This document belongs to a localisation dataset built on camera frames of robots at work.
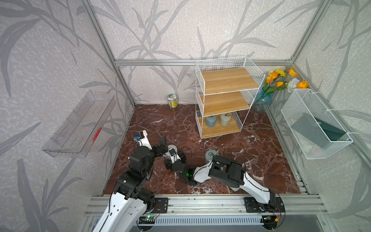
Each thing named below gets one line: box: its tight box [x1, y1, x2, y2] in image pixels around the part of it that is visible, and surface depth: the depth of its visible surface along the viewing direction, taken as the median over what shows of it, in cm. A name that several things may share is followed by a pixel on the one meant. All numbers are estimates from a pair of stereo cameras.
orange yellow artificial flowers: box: [264, 65, 310, 93], surface depth 93 cm
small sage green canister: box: [219, 113, 232, 127], surface depth 104 cm
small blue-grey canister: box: [205, 115, 217, 128], surface depth 104 cm
